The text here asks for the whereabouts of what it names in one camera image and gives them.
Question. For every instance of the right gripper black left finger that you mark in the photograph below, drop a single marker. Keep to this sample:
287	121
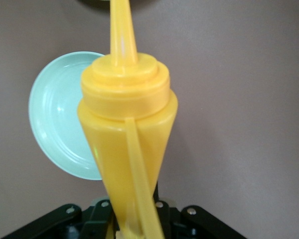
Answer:
64	224

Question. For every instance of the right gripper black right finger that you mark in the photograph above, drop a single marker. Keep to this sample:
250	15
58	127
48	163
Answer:
201	226

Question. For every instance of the yellow squeeze bottle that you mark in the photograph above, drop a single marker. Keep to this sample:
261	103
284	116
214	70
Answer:
124	139

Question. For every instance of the green plate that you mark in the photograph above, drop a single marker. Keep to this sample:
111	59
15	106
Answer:
57	112

